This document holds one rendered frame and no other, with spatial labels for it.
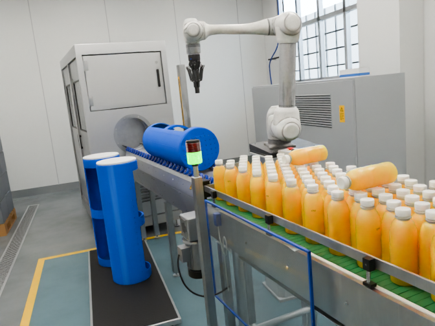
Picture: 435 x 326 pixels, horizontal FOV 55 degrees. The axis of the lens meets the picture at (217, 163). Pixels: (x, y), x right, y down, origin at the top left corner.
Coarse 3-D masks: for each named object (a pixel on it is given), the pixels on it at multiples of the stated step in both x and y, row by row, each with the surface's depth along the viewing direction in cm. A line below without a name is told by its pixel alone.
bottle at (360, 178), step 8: (360, 168) 129; (368, 168) 130; (376, 168) 130; (384, 168) 131; (392, 168) 132; (344, 176) 128; (352, 176) 127; (360, 176) 127; (368, 176) 128; (376, 176) 129; (384, 176) 130; (392, 176) 132; (352, 184) 127; (360, 184) 127; (368, 184) 128; (376, 184) 130
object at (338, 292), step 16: (320, 272) 130; (336, 272) 123; (320, 288) 132; (336, 288) 125; (352, 288) 118; (368, 288) 112; (384, 288) 110; (320, 304) 133; (336, 304) 126; (352, 304) 119; (368, 304) 113; (384, 304) 108; (400, 304) 103; (336, 320) 133; (352, 320) 120; (368, 320) 114; (384, 320) 108; (400, 320) 103; (416, 320) 99; (432, 320) 95
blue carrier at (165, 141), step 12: (144, 132) 338; (156, 132) 312; (168, 132) 289; (180, 132) 271; (192, 132) 263; (204, 132) 267; (144, 144) 334; (156, 144) 304; (168, 144) 279; (180, 144) 261; (204, 144) 268; (216, 144) 271; (156, 156) 323; (168, 156) 285; (180, 156) 262; (204, 156) 269; (216, 156) 272; (192, 168) 266; (204, 168) 270
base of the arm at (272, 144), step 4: (268, 140) 279; (272, 140) 275; (276, 140) 273; (280, 140) 272; (264, 144) 286; (268, 144) 279; (272, 144) 275; (276, 144) 273; (280, 144) 273; (284, 144) 273; (288, 144) 274; (292, 144) 274; (272, 148) 271; (276, 148) 272; (280, 148) 273
